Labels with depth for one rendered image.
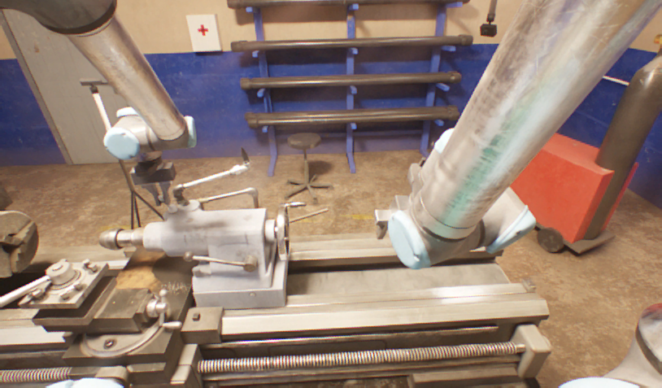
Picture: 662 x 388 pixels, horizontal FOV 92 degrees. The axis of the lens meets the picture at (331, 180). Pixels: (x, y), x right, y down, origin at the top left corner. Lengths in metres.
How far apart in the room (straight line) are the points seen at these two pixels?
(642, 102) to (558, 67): 2.55
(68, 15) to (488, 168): 0.57
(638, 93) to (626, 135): 0.27
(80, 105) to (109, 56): 4.32
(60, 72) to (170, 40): 1.36
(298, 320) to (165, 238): 0.57
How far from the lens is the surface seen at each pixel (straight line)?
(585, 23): 0.30
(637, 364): 0.51
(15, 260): 1.74
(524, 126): 0.34
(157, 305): 1.26
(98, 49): 0.68
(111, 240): 1.47
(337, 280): 1.59
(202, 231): 1.27
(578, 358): 2.62
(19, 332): 1.73
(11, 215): 1.75
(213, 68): 4.24
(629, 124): 2.89
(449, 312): 1.39
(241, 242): 1.24
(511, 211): 0.57
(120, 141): 1.05
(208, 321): 1.34
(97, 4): 0.61
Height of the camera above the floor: 1.89
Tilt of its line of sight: 30 degrees down
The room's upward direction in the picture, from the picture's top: 1 degrees counter-clockwise
